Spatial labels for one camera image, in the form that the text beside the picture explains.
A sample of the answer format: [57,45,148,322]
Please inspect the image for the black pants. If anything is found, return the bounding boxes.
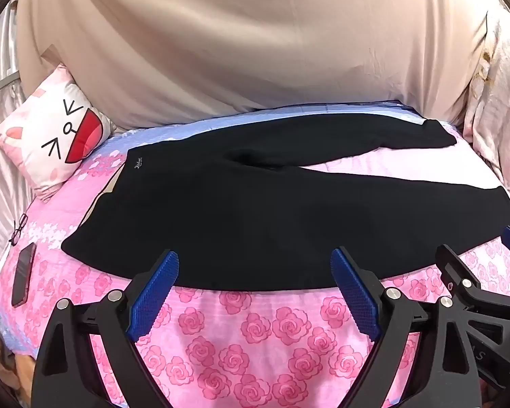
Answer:
[62,113,510,291]

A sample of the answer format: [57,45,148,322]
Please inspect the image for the pink rose bed sheet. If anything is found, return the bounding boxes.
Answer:
[0,103,510,407]

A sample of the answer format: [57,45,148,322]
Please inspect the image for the cartoon cat face pillow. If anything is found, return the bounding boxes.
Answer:
[0,64,115,201]

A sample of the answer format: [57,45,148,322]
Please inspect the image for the black frame eyeglasses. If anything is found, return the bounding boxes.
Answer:
[9,214,28,246]

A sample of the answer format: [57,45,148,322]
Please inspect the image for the brown crumpled cloth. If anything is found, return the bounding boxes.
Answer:
[0,336,36,407]

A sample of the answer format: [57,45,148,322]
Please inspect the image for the black smartphone red case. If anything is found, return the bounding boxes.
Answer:
[11,242,36,308]

